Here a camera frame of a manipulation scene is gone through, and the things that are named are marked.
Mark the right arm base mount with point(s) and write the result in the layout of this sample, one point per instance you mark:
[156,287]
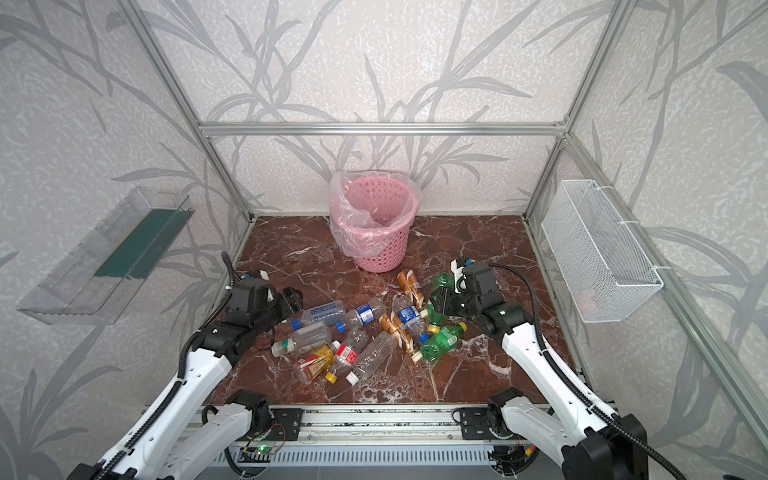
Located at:
[486,422]

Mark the clear bottle red label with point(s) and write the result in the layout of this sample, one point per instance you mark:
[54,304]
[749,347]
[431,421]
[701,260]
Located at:
[346,354]

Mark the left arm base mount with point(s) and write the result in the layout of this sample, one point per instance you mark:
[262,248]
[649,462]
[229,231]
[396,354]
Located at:
[282,423]

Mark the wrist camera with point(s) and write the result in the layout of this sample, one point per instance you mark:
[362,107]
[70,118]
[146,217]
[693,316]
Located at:
[255,273]
[457,268]

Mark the clear bottle blue cap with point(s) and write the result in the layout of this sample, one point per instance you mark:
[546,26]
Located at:
[361,316]

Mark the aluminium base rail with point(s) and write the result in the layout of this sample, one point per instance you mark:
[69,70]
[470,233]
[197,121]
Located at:
[411,423]

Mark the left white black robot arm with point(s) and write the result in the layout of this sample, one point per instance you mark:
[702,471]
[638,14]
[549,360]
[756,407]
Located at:
[152,448]

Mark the clear bottle blue label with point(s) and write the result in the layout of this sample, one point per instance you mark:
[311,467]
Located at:
[330,314]

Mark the clear bottle white cap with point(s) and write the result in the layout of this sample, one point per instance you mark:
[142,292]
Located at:
[372,358]

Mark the small water bottle blue label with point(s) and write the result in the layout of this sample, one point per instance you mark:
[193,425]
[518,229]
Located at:
[410,317]

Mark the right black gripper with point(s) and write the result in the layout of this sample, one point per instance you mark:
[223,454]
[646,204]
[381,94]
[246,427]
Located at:
[455,297]

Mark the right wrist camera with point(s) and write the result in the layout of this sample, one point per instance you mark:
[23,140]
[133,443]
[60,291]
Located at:
[457,268]

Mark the yellow drink bottle red label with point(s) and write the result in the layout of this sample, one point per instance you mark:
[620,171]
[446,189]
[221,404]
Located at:
[311,364]

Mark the right wiring bundle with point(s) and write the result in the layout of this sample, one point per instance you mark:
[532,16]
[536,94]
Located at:
[513,453]

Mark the pink perforated plastic bin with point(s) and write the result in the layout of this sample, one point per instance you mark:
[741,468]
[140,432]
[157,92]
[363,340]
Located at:
[379,228]

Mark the clear plastic bin liner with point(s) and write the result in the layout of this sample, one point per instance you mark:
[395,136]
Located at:
[351,231]

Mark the clear bottle green label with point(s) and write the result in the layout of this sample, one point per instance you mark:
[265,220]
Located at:
[303,340]

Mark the white wire mesh basket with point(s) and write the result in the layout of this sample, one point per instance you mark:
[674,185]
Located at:
[607,272]

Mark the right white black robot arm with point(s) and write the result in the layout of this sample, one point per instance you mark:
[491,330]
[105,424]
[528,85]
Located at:
[620,449]

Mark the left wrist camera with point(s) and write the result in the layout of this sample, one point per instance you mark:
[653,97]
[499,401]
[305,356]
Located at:
[255,273]

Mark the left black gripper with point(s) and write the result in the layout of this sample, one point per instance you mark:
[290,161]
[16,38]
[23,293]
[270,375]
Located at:
[287,301]

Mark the clear acrylic wall shelf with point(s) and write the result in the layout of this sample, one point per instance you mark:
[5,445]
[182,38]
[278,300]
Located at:
[95,282]

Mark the left circuit board with wires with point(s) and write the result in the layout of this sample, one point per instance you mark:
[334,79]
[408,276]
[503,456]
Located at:
[262,447]

